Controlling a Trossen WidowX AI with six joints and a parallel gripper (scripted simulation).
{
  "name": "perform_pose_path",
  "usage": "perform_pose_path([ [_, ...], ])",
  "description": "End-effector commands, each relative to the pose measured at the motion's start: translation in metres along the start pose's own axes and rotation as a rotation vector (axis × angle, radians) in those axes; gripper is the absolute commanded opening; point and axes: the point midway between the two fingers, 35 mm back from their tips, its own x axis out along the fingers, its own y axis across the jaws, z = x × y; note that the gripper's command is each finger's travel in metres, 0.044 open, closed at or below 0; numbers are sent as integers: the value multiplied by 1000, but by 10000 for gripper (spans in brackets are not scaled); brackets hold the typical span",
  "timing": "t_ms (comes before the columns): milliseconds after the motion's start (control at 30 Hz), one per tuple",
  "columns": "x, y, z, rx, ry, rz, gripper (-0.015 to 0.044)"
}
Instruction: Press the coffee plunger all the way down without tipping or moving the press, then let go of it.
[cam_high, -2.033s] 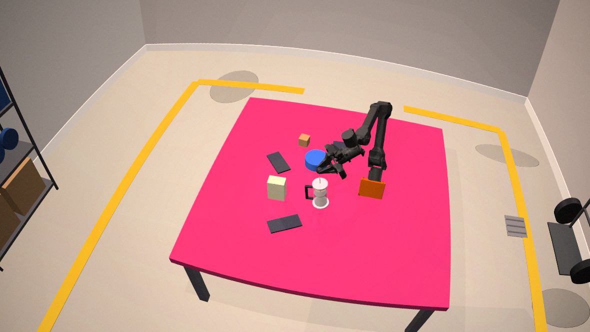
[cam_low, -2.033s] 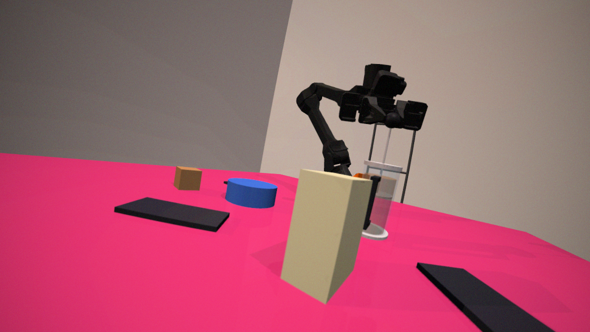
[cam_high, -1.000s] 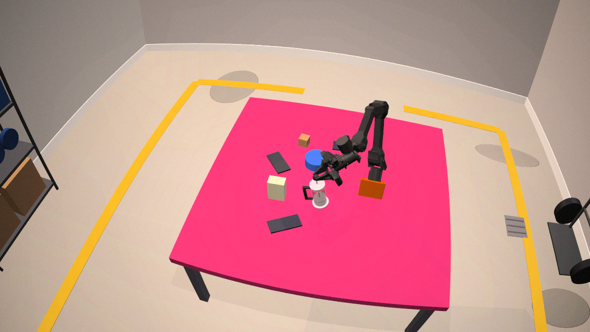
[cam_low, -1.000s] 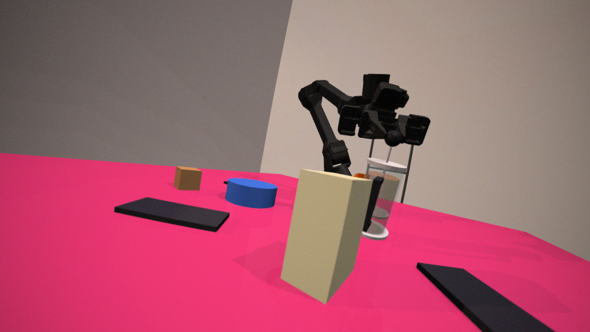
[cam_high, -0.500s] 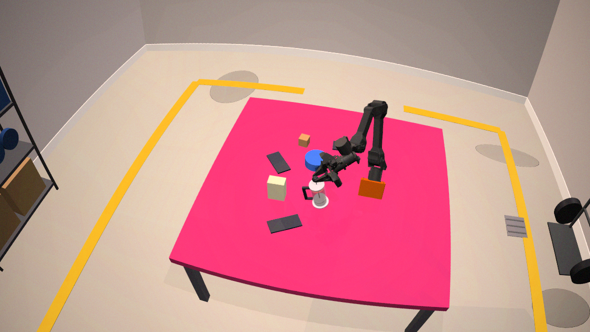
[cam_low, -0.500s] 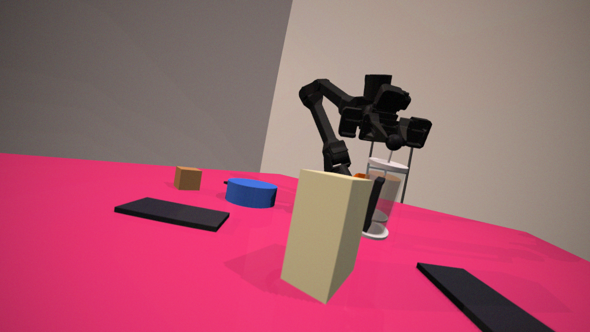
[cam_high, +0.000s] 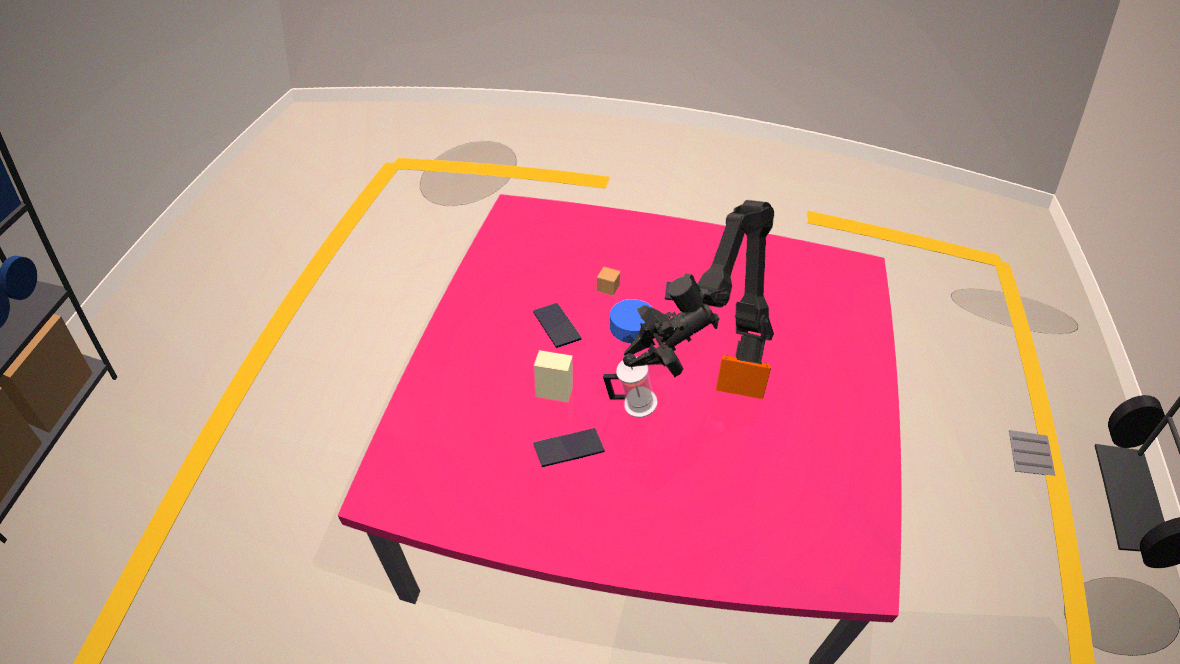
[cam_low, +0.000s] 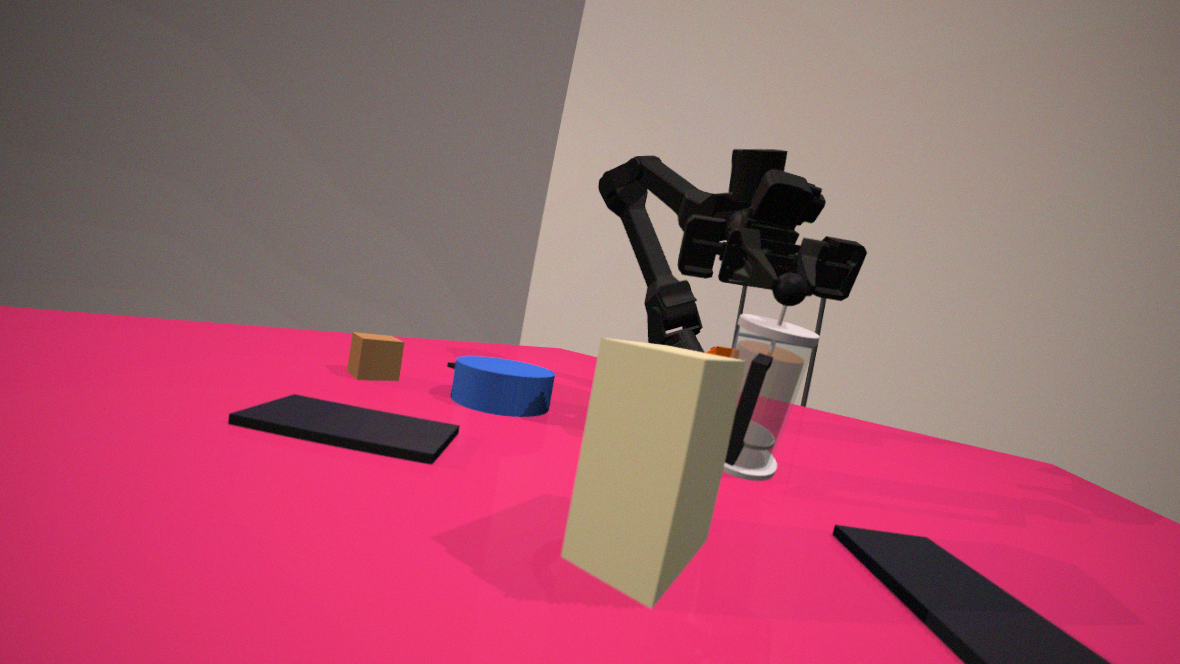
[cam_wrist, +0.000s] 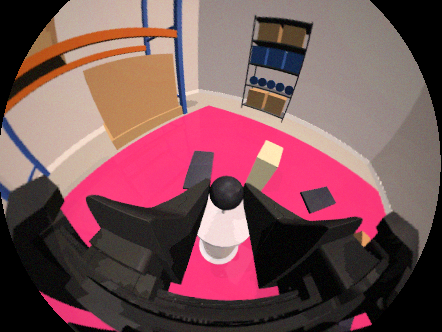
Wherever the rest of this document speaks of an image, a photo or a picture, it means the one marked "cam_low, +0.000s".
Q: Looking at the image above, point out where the french press coffee maker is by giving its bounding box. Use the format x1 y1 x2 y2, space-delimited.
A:
723 272 820 481

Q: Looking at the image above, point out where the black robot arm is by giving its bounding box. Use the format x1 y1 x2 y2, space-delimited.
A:
599 149 826 353

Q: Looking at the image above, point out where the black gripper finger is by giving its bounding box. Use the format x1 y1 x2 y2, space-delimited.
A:
791 237 830 297
717 226 778 290

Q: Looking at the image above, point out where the blue short cylinder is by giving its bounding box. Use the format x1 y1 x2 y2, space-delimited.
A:
451 356 555 418

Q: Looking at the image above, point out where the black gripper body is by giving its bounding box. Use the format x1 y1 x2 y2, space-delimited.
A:
679 213 867 301

